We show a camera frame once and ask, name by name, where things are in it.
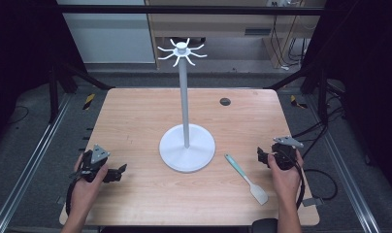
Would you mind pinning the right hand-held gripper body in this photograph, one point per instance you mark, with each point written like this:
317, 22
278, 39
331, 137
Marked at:
285, 154

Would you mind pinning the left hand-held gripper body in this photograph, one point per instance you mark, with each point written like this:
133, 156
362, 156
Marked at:
94, 159

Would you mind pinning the person's right hand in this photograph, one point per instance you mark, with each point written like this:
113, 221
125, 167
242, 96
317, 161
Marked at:
285, 183

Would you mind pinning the person's left hand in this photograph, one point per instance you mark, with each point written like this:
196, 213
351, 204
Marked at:
85, 192

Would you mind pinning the yellow black striped tape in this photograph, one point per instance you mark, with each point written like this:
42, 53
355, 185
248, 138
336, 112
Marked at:
296, 102
89, 101

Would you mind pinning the dark round table grommet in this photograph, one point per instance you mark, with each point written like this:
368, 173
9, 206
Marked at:
225, 102

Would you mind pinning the black chair back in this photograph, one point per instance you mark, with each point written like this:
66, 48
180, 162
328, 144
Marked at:
265, 226

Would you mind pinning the white hook rack stand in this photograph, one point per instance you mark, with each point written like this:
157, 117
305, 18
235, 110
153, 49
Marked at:
187, 147

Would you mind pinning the white cabinet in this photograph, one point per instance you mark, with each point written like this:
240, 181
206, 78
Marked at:
110, 35

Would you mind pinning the wooden background desk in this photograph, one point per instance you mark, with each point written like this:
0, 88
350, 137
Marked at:
236, 24

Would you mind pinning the grey table edge bracket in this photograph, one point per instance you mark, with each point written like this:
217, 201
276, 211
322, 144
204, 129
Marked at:
312, 202

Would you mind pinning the silver aluminium floor rail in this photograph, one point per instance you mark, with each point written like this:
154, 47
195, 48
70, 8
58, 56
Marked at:
29, 168
349, 181

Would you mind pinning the black metal frame stand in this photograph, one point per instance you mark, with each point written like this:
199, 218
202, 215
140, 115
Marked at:
313, 84
59, 84

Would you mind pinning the black horizontal frame bar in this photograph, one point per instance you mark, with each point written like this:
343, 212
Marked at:
190, 9

